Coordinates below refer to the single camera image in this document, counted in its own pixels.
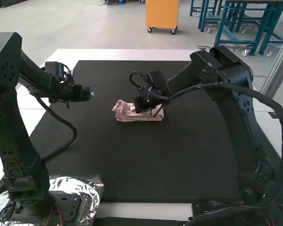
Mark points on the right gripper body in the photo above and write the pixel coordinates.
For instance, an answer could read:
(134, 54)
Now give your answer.
(146, 100)

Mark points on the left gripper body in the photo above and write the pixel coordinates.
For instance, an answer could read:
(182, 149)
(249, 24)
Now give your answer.
(81, 93)

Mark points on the pale towel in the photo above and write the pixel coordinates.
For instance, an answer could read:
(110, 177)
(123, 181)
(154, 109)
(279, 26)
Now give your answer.
(125, 115)

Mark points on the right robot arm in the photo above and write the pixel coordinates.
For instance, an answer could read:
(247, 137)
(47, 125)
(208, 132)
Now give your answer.
(228, 70)

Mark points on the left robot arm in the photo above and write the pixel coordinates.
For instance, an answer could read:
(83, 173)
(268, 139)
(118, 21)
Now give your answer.
(9, 113)

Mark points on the black mat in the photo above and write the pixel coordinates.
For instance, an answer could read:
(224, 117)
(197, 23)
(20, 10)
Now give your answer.
(132, 155)

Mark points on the yellow wheeled cart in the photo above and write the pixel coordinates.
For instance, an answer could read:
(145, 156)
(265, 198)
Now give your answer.
(161, 11)

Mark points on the silver foil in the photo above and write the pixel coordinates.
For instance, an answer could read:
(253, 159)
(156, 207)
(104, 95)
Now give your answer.
(85, 188)

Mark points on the dark base panel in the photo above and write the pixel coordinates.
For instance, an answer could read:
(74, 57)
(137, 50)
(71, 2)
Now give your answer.
(143, 221)
(214, 209)

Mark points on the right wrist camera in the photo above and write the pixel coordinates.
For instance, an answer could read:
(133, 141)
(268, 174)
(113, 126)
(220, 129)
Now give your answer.
(158, 77)

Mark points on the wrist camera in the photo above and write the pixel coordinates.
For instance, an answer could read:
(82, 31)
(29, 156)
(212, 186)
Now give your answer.
(158, 77)
(54, 69)

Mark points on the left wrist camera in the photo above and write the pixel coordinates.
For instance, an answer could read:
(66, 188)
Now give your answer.
(54, 69)

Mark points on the small blue workbench frame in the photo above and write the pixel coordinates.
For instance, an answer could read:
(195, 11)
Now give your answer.
(202, 14)

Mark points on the grey aluminium post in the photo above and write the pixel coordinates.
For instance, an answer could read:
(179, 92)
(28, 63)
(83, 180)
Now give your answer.
(277, 61)

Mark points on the large blue workbench frame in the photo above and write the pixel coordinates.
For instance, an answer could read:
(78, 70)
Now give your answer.
(264, 26)

